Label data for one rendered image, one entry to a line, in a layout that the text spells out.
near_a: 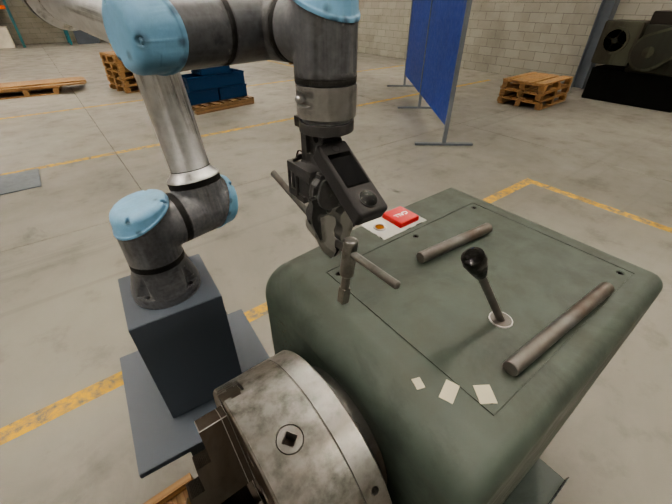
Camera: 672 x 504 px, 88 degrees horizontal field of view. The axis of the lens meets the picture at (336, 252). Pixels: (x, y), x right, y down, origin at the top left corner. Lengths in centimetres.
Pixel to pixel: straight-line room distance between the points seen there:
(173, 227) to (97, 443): 149
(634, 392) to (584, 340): 187
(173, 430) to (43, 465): 117
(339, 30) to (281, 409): 45
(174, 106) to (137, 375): 80
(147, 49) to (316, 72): 17
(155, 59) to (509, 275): 62
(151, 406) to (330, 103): 96
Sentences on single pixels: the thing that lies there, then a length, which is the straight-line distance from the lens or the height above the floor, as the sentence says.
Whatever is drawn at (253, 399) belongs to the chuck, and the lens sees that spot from 51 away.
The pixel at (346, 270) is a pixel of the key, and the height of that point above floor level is 133.
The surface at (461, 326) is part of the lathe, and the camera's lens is 58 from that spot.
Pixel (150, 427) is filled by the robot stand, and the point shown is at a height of 75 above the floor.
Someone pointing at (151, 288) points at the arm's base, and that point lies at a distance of 86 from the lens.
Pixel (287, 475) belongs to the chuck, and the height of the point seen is 122.
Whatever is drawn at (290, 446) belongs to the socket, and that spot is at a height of 120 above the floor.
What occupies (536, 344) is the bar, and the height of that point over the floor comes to 128.
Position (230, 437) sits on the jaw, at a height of 118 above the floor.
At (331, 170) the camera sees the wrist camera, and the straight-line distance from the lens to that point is 44.
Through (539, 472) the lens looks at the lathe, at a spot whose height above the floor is 54.
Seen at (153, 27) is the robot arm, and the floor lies 164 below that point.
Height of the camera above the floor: 166
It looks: 36 degrees down
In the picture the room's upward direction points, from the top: straight up
